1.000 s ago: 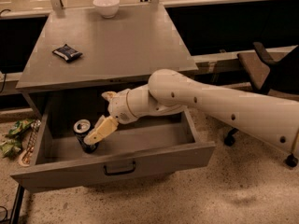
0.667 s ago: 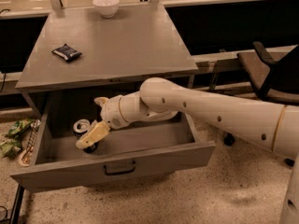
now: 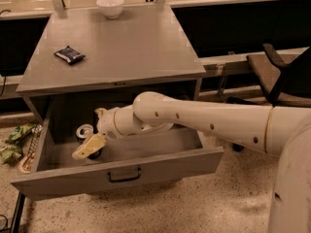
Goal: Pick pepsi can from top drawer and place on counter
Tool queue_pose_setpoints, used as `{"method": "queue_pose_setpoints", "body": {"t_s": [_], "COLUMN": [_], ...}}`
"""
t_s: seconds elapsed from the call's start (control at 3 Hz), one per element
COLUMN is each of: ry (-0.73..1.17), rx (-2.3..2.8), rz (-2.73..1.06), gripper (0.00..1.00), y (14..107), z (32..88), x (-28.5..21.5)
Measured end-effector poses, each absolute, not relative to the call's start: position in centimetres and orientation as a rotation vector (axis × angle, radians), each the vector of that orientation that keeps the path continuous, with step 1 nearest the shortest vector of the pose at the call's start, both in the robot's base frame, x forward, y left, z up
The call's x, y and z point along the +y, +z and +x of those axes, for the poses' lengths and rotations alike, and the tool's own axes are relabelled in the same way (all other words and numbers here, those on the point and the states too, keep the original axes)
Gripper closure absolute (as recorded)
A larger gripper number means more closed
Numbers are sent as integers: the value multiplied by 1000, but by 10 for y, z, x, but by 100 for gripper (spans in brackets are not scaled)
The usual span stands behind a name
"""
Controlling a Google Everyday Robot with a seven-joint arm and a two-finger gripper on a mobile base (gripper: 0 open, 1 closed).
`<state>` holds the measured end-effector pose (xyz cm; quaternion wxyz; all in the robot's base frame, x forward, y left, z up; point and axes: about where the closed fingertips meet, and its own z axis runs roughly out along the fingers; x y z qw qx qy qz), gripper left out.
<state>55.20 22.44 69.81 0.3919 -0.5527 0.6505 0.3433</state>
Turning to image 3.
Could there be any dark blue snack packet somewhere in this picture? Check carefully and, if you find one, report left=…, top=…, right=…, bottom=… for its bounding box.
left=54, top=46, right=86, bottom=65

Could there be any blue pepsi can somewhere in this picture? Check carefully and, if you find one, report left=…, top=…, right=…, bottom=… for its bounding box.
left=76, top=124, right=102, bottom=160

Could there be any white ceramic bowl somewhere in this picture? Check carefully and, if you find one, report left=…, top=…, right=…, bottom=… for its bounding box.
left=96, top=0, right=124, bottom=18

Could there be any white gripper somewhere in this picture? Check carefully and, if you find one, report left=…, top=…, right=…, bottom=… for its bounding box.
left=72, top=108, right=117, bottom=160

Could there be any black office chair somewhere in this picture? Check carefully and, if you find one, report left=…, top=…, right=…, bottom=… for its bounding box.
left=226, top=43, right=311, bottom=153

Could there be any grey cabinet counter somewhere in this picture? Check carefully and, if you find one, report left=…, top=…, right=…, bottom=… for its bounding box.
left=17, top=4, right=205, bottom=119

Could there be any clear snack package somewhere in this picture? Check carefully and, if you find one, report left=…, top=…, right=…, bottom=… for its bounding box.
left=18, top=124, right=42, bottom=174

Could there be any black metal leg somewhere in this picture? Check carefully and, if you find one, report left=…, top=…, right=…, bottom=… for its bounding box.
left=10, top=192, right=25, bottom=233

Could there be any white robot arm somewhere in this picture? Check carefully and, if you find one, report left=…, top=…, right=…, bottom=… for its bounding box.
left=72, top=91, right=311, bottom=233

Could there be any green chip bag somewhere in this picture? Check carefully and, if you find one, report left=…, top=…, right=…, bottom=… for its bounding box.
left=0, top=146, right=23, bottom=165
left=6, top=123, right=35, bottom=144

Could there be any black metal drawer handle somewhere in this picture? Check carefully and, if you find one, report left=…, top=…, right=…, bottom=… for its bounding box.
left=107, top=168, right=141, bottom=183

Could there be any open grey top drawer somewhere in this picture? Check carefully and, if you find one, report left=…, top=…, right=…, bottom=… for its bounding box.
left=12, top=92, right=224, bottom=201

